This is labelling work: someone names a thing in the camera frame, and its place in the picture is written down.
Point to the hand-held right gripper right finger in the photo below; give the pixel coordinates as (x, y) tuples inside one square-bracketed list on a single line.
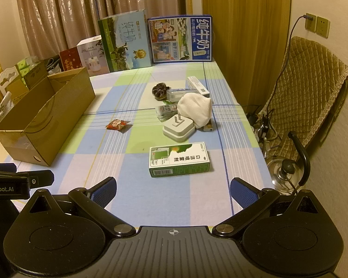
[(243, 192)]

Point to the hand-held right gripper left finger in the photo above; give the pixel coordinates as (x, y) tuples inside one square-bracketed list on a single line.
[(105, 192)]

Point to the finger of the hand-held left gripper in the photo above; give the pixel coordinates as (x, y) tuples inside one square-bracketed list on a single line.
[(1, 167), (42, 178)]

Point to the brown cardboard box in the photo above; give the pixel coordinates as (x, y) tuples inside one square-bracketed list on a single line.
[(61, 113)]

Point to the red snack packet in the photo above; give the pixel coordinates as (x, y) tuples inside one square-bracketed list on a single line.
[(117, 125)]

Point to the green white spray box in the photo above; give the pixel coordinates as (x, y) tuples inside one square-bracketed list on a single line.
[(177, 159)]

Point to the white power adapter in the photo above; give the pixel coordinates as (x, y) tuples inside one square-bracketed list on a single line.
[(178, 129)]

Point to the white cloth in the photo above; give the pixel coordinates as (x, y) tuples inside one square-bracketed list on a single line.
[(195, 107)]

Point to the clear grey snack packet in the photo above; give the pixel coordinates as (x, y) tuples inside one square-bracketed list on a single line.
[(166, 112)]

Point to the small green packet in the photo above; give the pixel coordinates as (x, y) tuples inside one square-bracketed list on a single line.
[(168, 103)]

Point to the white blue carton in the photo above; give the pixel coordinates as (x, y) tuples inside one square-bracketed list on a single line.
[(198, 87)]

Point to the steel kettle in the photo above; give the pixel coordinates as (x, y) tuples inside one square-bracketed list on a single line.
[(284, 173)]

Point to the white plastic bag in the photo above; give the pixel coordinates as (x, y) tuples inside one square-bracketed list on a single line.
[(2, 107)]

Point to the checked tablecloth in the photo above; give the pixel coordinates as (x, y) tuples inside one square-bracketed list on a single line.
[(177, 205)]

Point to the white chair back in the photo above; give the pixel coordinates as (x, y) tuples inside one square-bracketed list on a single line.
[(7, 76)]

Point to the green tissue pack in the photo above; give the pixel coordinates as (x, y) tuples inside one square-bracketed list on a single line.
[(24, 63), (25, 72)]

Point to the brown storage carton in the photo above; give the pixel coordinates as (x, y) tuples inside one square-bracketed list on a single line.
[(36, 75)]

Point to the dark red gift box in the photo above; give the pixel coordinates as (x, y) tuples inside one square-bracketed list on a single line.
[(70, 59)]

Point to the white humidifier box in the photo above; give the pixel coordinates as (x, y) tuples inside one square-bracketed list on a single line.
[(94, 56)]

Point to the green milk carton box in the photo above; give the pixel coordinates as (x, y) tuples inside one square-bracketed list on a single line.
[(124, 43)]

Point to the wooden door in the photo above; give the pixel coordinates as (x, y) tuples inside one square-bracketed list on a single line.
[(243, 34)]

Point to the blue milk carton box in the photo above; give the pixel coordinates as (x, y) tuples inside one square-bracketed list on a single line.
[(179, 39)]

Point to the brown patterned curtain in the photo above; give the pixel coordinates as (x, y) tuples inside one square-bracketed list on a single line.
[(90, 5)]

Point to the wall socket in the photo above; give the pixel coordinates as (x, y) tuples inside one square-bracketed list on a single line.
[(317, 24)]

